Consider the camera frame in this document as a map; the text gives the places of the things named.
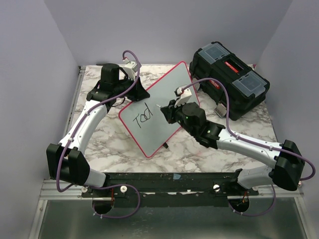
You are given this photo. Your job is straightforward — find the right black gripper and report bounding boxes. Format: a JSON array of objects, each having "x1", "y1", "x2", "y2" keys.
[{"x1": 161, "y1": 98, "x2": 196, "y2": 136}]

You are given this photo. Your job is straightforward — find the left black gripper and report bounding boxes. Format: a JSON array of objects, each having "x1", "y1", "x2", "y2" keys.
[{"x1": 114, "y1": 75, "x2": 151, "y2": 102}]

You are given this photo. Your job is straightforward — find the pink-framed whiteboard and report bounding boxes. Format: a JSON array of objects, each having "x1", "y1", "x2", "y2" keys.
[{"x1": 119, "y1": 61, "x2": 191, "y2": 158}]

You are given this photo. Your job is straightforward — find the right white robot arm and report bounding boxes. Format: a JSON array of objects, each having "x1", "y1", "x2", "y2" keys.
[{"x1": 160, "y1": 100, "x2": 305, "y2": 195}]

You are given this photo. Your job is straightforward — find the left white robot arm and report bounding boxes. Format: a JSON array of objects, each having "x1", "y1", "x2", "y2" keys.
[{"x1": 46, "y1": 61, "x2": 150, "y2": 197}]

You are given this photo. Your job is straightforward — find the black red toolbox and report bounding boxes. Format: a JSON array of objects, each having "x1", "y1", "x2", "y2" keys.
[{"x1": 189, "y1": 41, "x2": 270, "y2": 121}]

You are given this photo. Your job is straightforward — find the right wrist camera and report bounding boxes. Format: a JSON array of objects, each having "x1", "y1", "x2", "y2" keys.
[{"x1": 174, "y1": 87, "x2": 192, "y2": 108}]

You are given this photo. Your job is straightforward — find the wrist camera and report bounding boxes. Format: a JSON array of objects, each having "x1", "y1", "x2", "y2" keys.
[
  {"x1": 174, "y1": 87, "x2": 192, "y2": 108},
  {"x1": 123, "y1": 59, "x2": 138, "y2": 79}
]

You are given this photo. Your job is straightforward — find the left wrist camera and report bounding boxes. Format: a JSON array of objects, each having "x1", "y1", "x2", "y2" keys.
[{"x1": 123, "y1": 59, "x2": 138, "y2": 79}]

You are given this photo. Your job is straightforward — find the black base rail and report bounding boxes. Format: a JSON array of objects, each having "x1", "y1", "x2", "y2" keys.
[{"x1": 82, "y1": 172, "x2": 258, "y2": 212}]

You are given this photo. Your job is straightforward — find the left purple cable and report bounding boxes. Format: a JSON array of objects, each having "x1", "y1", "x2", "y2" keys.
[{"x1": 56, "y1": 50, "x2": 142, "y2": 220}]

